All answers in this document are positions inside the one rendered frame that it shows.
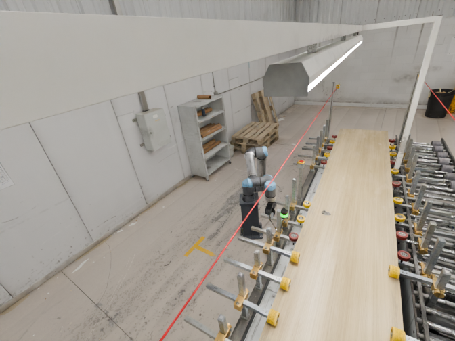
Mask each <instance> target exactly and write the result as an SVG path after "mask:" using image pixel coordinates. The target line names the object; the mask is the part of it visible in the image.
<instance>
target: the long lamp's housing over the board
mask: <svg viewBox="0 0 455 341"><path fill-rule="evenodd" d="M362 40H363V37H362V35H356V36H353V35H352V36H350V37H347V38H346V39H345V41H341V40H339V41H335V42H333V43H329V44H327V45H324V46H321V47H318V48H317V49H316V53H307V51H306V52H305V53H301V54H299V55H295V56H293V57H291V58H287V59H285V60H282V61H279V62H276V63H273V64H270V65H269V66H268V69H267V71H266V73H265V76H264V77H263V91H264V97H307V96H308V87H309V85H310V84H311V83H313V82H314V81H315V80H316V79H317V78H318V77H319V76H321V75H322V74H323V73H324V72H325V71H327V70H328V69H329V68H330V67H331V66H332V65H334V64H335V63H336V62H337V61H339V60H340V59H341V58H342V57H343V56H344V55H346V54H347V53H348V52H349V51H351V50H352V49H353V48H354V47H355V46H356V45H357V44H359V43H360V42H361V43H362Z"/></svg>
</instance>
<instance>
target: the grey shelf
mask: <svg viewBox="0 0 455 341"><path fill-rule="evenodd" d="M198 101H201V102H198ZM201 106H204V108H206V107H208V108H209V106H210V107H211V108H212V111H210V112H208V113H206V116H199V117H198V115H197V111H199V110H201ZM177 109H178V112H179V118H180V122H181V127H182V131H183V137H184V141H185V145H186V150H187V154H188V160H189V163H190V169H191V173H192V177H194V175H198V176H201V177H206V180H207V181H209V177H208V176H209V175H210V174H211V173H212V172H213V171H215V170H217V169H218V168H219V167H220V166H222V165H223V164H225V163H226V162H227V161H228V160H230V162H229V163H230V164H231V159H230V147H229V141H228V130H227V124H226V117H225V106H224V100H223V95H212V96H211V99H194V100H192V101H189V102H186V103H184V104H181V105H178V106H177ZM224 119H225V120H224ZM210 123H211V124H213V123H215V124H218V123H219V124H220V125H221V126H222V128H221V129H219V130H217V131H215V132H214V133H211V134H210V135H207V136H206V137H204V138H201V134H200V128H202V127H204V126H206V125H208V124H210ZM213 139H215V141H219V140H220V141H221V143H220V144H219V145H217V146H215V147H214V148H213V149H211V150H209V151H208V152H207V153H205V154H204V150H203V146H202V145H204V144H206V143H208V142H209V141H211V140H213ZM228 152H229V153H228ZM201 153H202V154H201Z"/></svg>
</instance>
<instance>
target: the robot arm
mask: <svg viewBox="0 0 455 341"><path fill-rule="evenodd" d="M267 157H268V153H267V147H266V146H262V147H252V148H250V149H248V150H247V151H245V153H244V158H245V159H246V167H247V173H248V178H247V179H245V180H244V181H243V182H242V191H243V195H242V200H243V201H244V202H254V201H255V200H256V195H255V193H254V192H260V191H265V189H266V187H267V186H268V185H269V183H270V182H271V180H272V179H273V178H272V176H271V175H266V158H267ZM254 158H257V172H256V168H255V160H254ZM265 200H266V201H267V206H266V208H265V214H266V215H267V216H268V217H269V218H270V219H272V218H273V217H274V215H275V213H276V211H275V210H274V208H275V206H276V202H275V200H276V184H275V182H274V180H273V181H272V183H271V184H270V185H269V187H268V188H267V190H266V191H265ZM274 203H275V204H274ZM270 215H271V217H270Z"/></svg>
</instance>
